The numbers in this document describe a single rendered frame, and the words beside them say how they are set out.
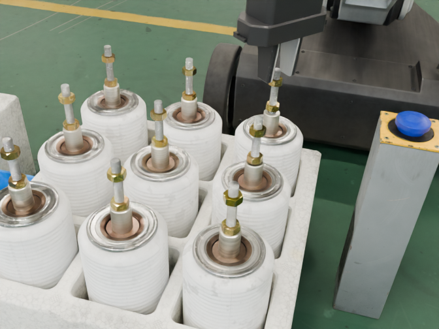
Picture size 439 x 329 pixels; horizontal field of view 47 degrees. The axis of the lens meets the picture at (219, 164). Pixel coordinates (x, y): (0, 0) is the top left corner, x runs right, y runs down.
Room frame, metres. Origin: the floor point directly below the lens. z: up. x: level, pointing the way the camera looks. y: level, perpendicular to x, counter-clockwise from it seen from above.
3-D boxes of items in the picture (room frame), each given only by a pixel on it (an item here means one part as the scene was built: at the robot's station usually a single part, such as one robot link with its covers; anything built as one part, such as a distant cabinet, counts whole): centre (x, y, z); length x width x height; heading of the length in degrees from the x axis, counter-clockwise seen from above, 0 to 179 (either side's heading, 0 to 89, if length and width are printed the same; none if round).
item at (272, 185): (0.47, -0.04, 0.25); 0.08 x 0.08 x 0.01
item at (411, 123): (0.51, -0.23, 0.32); 0.04 x 0.04 x 0.02
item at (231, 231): (0.36, -0.01, 0.29); 0.02 x 0.02 x 0.01; 16
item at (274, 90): (0.59, -0.07, 0.31); 0.01 x 0.01 x 0.08
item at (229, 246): (0.36, -0.01, 0.26); 0.02 x 0.02 x 0.03
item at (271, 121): (0.59, -0.07, 0.26); 0.02 x 0.02 x 0.03
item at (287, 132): (0.59, -0.07, 0.25); 0.08 x 0.08 x 0.01
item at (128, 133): (0.64, 0.16, 0.16); 0.10 x 0.10 x 0.18
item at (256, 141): (0.47, -0.04, 0.30); 0.01 x 0.01 x 0.08
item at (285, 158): (0.59, -0.07, 0.16); 0.10 x 0.10 x 0.18
